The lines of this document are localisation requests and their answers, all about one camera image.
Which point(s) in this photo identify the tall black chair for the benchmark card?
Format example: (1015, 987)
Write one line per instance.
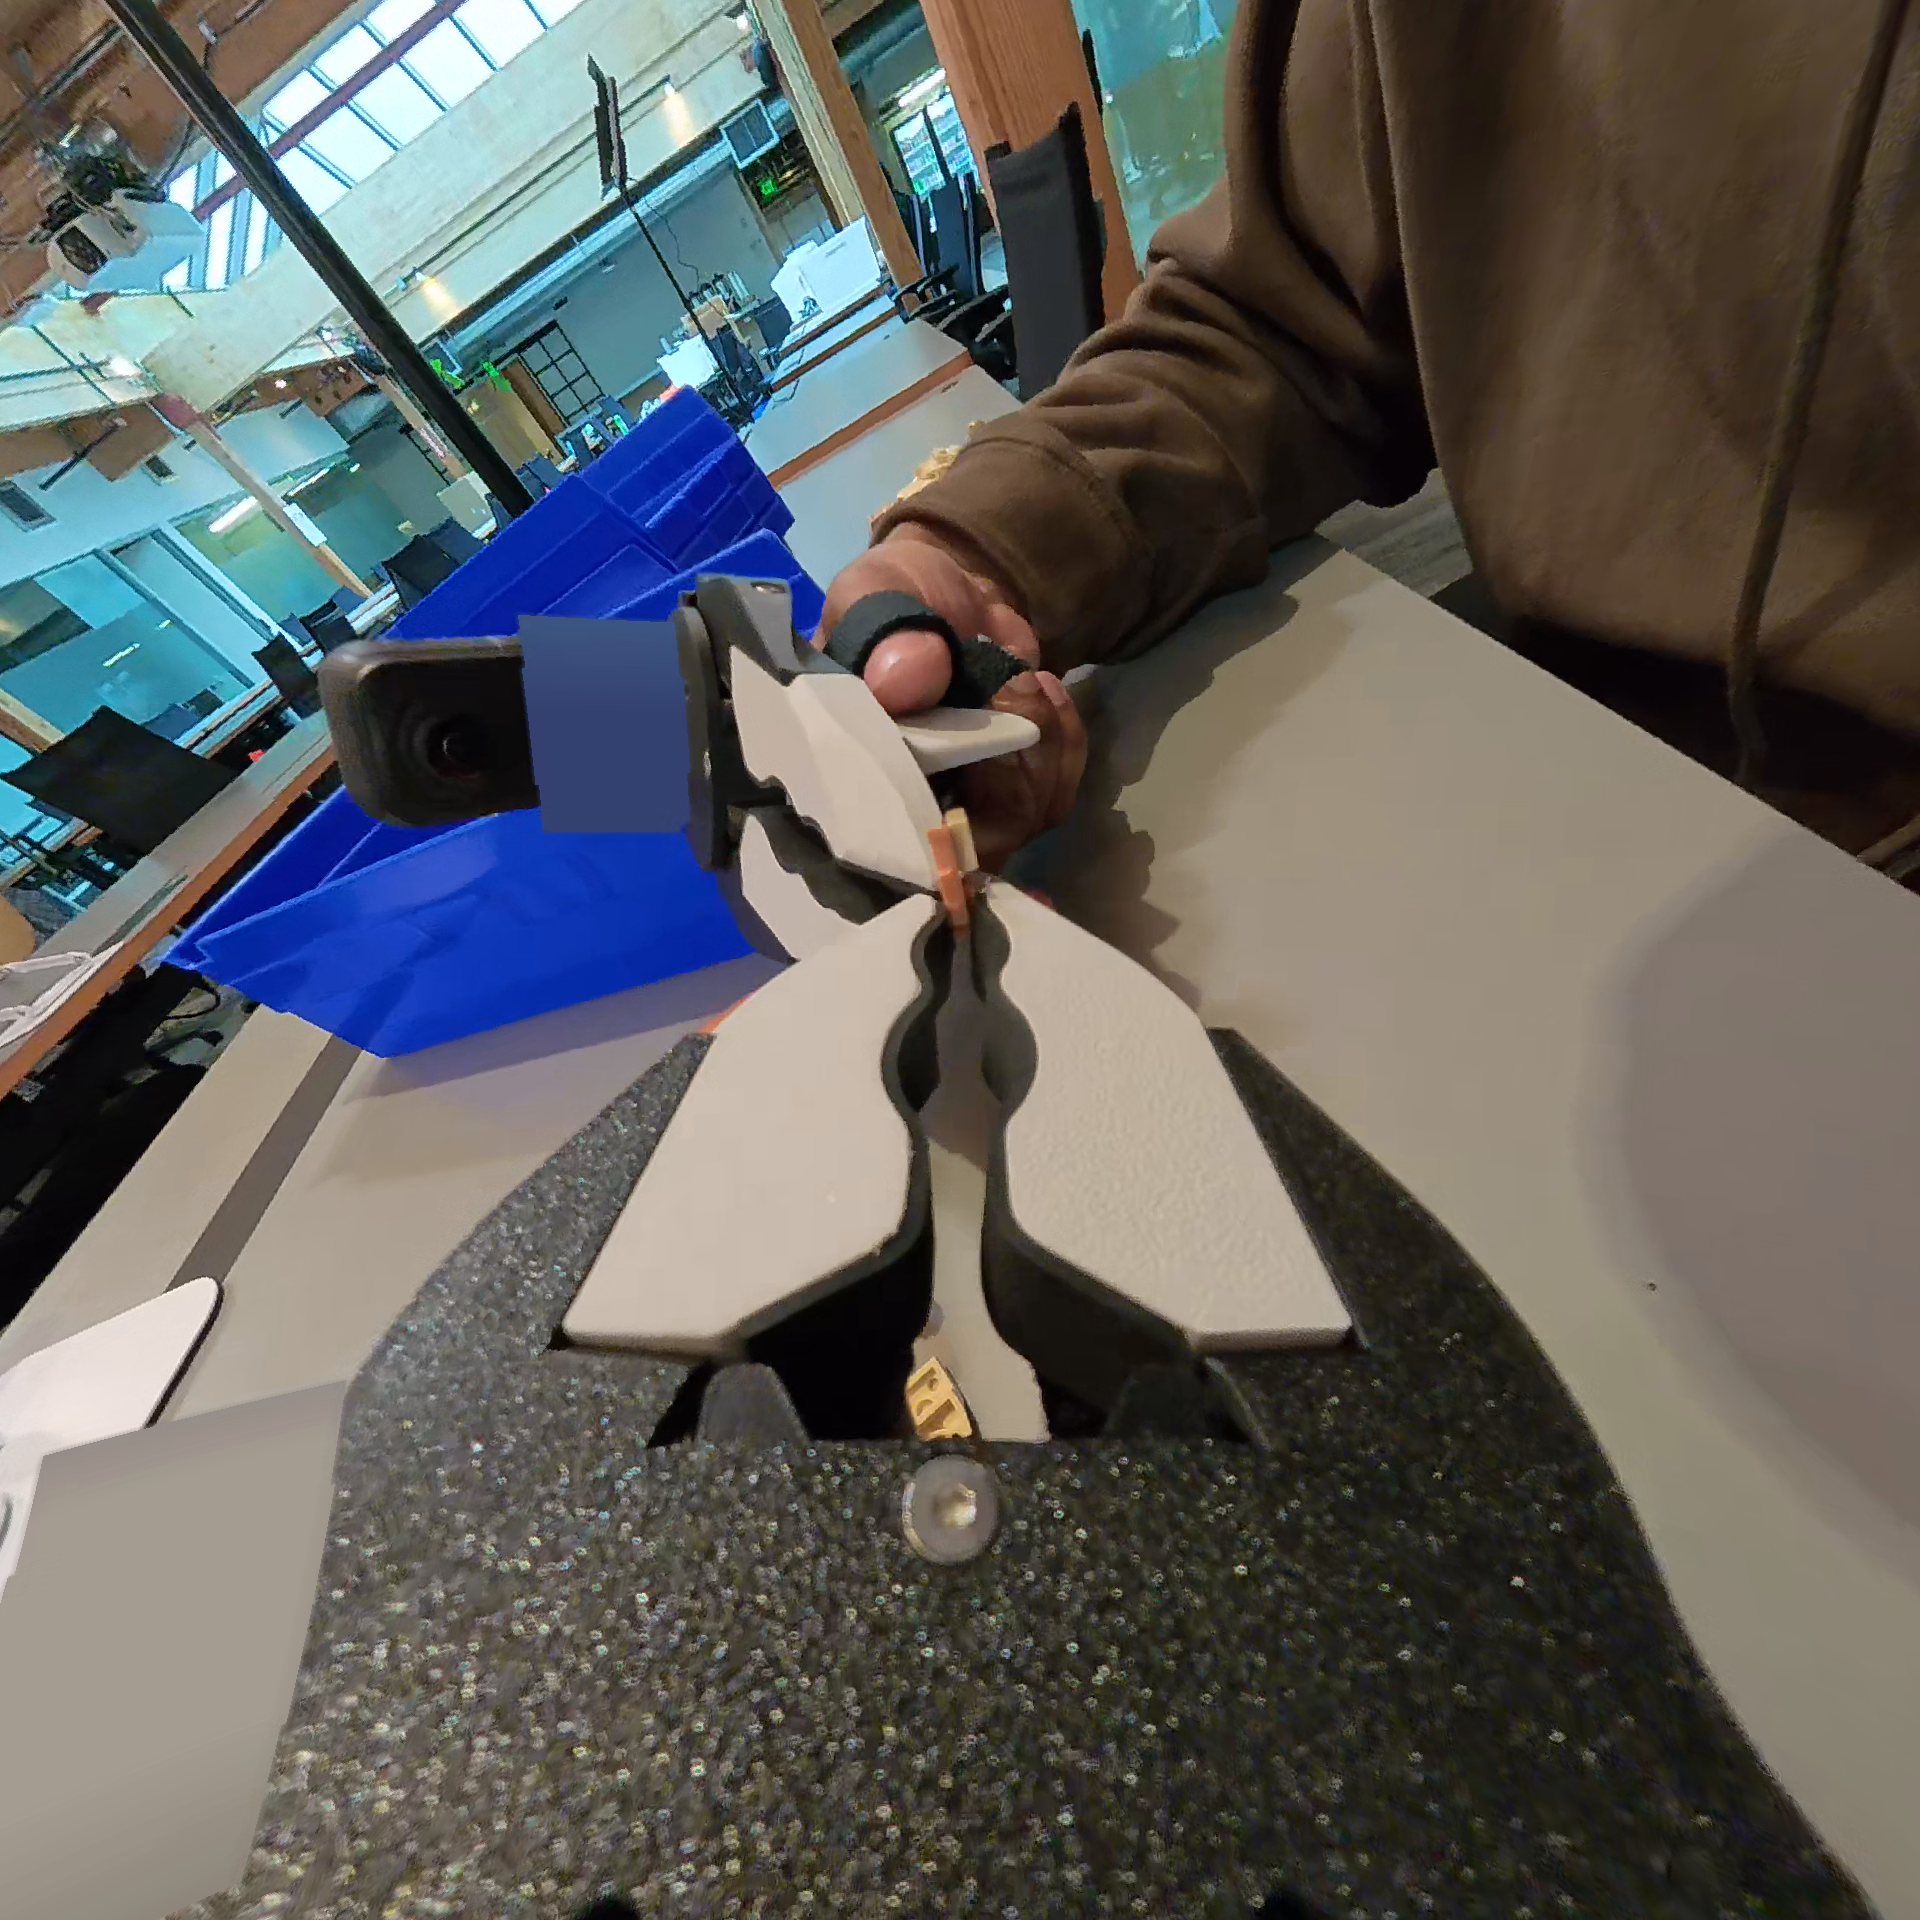
(1049, 255)

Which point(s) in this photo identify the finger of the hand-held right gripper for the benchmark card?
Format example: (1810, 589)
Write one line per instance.
(839, 780)
(803, 901)

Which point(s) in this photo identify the grey desk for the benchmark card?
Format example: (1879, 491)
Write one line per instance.
(1424, 974)

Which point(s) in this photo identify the wooden column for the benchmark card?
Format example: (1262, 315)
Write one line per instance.
(1021, 89)

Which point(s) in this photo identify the black office chair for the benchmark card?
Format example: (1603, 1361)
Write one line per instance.
(120, 780)

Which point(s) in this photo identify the person's right hand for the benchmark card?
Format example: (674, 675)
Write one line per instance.
(930, 580)

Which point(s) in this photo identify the black light stand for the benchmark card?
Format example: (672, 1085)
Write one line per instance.
(608, 120)

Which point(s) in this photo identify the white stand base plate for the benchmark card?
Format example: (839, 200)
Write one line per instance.
(106, 1366)

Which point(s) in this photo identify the yellow bracket brick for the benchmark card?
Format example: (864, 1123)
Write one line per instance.
(934, 1397)

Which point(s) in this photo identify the white ceiling device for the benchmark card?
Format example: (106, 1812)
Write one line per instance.
(113, 241)

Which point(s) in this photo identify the brown-edged long desk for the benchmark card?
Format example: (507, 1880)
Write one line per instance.
(149, 885)
(885, 389)

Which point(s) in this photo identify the black floor lamp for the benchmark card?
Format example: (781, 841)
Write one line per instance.
(315, 241)

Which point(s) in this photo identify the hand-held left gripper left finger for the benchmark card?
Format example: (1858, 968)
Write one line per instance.
(765, 1171)

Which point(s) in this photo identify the orange brick plate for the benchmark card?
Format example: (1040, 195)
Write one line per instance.
(953, 896)

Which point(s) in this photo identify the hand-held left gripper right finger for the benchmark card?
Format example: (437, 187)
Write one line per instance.
(1155, 1184)

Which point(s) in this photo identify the person's right forearm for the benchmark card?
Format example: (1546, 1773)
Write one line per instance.
(1171, 452)

